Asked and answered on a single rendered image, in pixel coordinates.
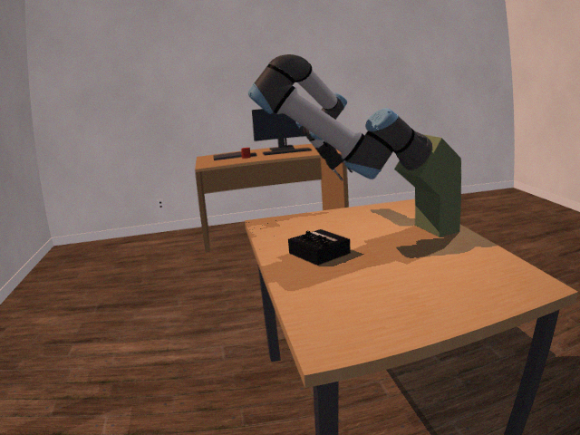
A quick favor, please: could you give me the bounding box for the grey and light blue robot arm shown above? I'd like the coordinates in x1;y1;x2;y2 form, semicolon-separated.
248;54;432;179

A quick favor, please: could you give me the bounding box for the black lighting desk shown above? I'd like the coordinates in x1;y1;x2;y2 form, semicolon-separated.
288;229;351;266

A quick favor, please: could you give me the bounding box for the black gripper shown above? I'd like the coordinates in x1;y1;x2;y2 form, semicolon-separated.
310;140;345;181

